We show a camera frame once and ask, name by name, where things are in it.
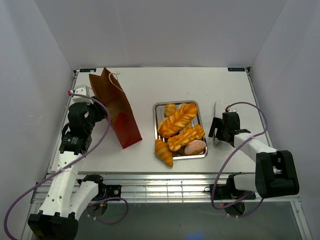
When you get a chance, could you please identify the steel serving tongs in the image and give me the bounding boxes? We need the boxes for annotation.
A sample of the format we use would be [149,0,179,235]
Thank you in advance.
[213,101,220,148]

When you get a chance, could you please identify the brown red paper bag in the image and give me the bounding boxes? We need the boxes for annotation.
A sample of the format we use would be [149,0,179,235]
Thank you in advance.
[89,68,143,149]

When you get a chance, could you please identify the long twisted glazed bread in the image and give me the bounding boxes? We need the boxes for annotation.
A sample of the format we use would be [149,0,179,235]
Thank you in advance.
[159,102,198,139]

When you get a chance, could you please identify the short twisted glazed bread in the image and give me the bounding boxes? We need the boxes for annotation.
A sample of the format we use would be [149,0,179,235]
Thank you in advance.
[167,124,205,152]

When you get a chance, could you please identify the white toasted oval loaf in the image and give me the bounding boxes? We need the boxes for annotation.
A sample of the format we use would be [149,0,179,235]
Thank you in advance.
[177,103,192,134]

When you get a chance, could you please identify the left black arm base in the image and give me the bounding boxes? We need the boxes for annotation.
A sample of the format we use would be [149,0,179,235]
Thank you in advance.
[95,184,122,200]

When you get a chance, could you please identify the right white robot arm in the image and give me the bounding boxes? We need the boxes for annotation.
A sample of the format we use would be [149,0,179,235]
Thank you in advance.
[208,111,300,199]

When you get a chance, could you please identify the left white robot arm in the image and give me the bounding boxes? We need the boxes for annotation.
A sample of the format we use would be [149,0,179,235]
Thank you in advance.
[27,102,107,240]

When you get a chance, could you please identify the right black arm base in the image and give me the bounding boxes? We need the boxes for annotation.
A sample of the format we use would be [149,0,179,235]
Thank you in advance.
[203,184,237,200]

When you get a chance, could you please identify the sugar coated pink donut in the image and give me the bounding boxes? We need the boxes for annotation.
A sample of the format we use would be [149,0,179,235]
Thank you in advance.
[184,139,207,156]

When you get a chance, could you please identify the round golden bun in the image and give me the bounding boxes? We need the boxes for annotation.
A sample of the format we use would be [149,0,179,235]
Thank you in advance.
[164,103,177,117]

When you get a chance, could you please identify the pale curved croissant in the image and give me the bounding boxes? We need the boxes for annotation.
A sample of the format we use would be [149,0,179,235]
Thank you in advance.
[157,117,168,133]

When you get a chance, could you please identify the striped orange croissant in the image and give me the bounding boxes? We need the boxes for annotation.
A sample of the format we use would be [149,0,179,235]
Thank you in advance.
[154,139,174,168]

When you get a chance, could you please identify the steel rectangular tray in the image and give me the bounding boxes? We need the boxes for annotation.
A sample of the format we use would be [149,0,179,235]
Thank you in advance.
[152,100,208,161]

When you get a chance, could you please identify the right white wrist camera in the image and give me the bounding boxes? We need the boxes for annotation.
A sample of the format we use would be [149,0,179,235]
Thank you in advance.
[225,105,238,113]

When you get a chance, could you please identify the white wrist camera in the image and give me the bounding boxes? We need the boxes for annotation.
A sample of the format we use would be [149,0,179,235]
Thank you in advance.
[225,105,238,113]
[68,85,94,105]

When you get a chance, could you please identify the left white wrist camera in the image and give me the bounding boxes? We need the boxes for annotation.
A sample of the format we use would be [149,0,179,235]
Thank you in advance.
[68,85,94,105]

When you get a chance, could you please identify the aluminium frame rail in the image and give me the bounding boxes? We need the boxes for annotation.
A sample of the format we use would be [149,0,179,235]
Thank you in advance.
[31,172,301,204]

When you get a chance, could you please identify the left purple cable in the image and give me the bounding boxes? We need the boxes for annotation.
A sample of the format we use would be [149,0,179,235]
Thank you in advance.
[4,92,129,240]

